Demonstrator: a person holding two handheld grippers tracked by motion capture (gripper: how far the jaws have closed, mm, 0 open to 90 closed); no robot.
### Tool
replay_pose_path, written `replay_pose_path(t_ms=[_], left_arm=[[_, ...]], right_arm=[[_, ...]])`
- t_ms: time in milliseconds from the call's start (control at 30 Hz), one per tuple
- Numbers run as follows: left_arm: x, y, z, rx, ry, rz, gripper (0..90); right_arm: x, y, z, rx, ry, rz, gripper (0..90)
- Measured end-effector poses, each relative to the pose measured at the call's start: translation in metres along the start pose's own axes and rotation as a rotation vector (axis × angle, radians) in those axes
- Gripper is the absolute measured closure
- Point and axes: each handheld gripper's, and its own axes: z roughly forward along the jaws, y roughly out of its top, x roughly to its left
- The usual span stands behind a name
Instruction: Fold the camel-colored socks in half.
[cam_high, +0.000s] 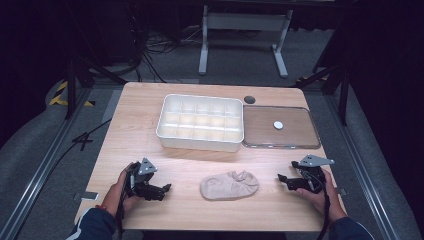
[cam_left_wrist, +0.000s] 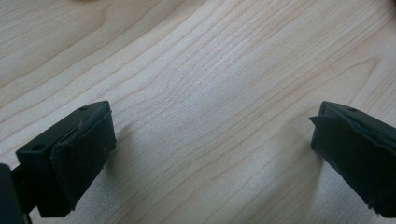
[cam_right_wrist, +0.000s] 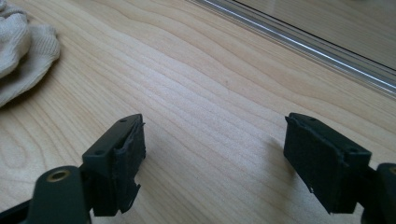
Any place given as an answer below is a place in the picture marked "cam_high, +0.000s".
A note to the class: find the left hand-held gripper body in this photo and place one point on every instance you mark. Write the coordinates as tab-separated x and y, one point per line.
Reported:
140	181

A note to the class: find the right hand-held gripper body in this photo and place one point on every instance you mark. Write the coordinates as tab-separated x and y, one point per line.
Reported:
313	178

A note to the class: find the beige ankle sock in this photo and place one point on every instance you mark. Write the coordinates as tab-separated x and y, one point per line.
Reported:
229	185

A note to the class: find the person's right hand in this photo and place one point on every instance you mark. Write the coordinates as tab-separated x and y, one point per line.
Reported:
328	200

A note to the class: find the person's left hand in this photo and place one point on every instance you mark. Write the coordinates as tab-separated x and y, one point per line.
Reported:
115	196

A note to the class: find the grey tape piece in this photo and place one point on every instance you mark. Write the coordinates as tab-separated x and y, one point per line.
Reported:
341	191
86	196

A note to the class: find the clear lid with white knob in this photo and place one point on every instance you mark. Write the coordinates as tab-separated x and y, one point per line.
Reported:
286	133

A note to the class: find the red wristband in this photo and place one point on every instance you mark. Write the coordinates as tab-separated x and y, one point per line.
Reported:
101	207

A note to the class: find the white divided storage box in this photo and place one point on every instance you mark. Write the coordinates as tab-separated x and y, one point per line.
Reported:
200	123

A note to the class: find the dark round table grommet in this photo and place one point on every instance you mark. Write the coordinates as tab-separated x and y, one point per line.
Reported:
249	99

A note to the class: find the black metal stand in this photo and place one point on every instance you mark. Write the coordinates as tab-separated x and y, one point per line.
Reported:
343	93
70	90

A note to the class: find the yellow black hazard tape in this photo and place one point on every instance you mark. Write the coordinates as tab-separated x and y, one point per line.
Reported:
58	96

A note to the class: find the aluminium floor rail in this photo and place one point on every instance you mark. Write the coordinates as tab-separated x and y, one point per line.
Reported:
363	173
40	170

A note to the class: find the white metal desk frame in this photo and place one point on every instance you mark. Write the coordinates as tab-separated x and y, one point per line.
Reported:
245	21

